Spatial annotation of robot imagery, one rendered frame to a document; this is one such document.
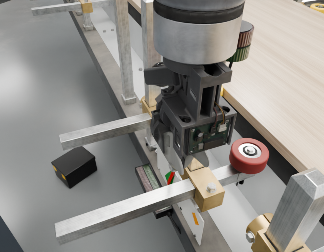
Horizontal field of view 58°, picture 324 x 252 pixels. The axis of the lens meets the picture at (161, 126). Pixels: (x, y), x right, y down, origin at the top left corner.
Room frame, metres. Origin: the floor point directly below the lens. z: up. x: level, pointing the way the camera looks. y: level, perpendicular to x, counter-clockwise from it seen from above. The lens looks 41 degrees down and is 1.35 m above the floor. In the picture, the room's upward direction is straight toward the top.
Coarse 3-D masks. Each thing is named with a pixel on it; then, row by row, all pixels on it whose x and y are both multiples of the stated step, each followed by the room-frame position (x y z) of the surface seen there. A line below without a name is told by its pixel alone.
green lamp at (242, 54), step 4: (240, 48) 0.42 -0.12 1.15; (244, 48) 0.42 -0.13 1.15; (248, 48) 0.43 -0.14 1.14; (236, 52) 0.42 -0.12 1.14; (240, 52) 0.42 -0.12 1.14; (244, 52) 0.42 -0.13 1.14; (248, 52) 0.43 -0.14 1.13; (232, 56) 0.42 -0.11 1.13; (236, 56) 0.42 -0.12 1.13; (240, 56) 0.42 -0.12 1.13; (244, 56) 0.43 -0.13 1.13; (228, 60) 0.42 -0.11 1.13; (232, 60) 0.42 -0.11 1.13; (236, 60) 0.42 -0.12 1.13; (240, 60) 0.42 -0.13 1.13
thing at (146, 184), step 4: (136, 168) 0.56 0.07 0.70; (140, 168) 0.56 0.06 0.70; (140, 172) 0.55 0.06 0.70; (144, 172) 0.55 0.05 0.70; (140, 176) 0.53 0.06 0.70; (144, 176) 0.53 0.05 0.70; (144, 180) 0.52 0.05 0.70; (148, 180) 0.52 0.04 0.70; (144, 184) 0.50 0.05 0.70; (148, 184) 0.50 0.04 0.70; (148, 188) 0.49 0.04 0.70; (152, 188) 0.49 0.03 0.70
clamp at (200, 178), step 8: (184, 168) 0.42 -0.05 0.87; (200, 168) 0.42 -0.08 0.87; (208, 168) 0.42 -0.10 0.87; (184, 176) 0.42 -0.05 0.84; (192, 176) 0.39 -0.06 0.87; (200, 176) 0.39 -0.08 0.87; (208, 176) 0.39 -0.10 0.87; (200, 184) 0.37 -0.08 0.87; (216, 184) 0.37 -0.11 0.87; (200, 192) 0.35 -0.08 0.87; (208, 192) 0.35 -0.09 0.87; (216, 192) 0.35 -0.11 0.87; (224, 192) 0.36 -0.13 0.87; (200, 200) 0.35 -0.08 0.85; (208, 200) 0.34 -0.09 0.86; (216, 200) 0.35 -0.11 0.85; (200, 208) 0.34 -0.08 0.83; (208, 208) 0.34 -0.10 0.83
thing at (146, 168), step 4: (144, 168) 0.56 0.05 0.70; (148, 168) 0.56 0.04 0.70; (148, 172) 0.55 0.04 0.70; (148, 176) 0.53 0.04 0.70; (152, 176) 0.53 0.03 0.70; (152, 180) 0.52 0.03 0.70; (152, 184) 0.50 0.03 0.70; (156, 184) 0.50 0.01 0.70; (156, 188) 0.49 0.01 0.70; (164, 208) 0.43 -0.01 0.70
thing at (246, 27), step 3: (243, 21) 0.46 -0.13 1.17; (246, 21) 0.46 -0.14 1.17; (243, 24) 0.45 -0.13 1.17; (246, 24) 0.45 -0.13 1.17; (249, 24) 0.45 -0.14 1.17; (240, 27) 0.44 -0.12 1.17; (243, 27) 0.44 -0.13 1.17; (246, 27) 0.44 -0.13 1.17; (249, 27) 0.44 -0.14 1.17; (240, 30) 0.43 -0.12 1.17; (243, 30) 0.43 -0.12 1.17; (246, 30) 0.43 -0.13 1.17; (249, 30) 0.43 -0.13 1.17; (237, 48) 0.42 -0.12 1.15; (231, 63) 0.45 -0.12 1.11; (228, 66) 0.45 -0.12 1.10; (231, 66) 0.45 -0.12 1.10
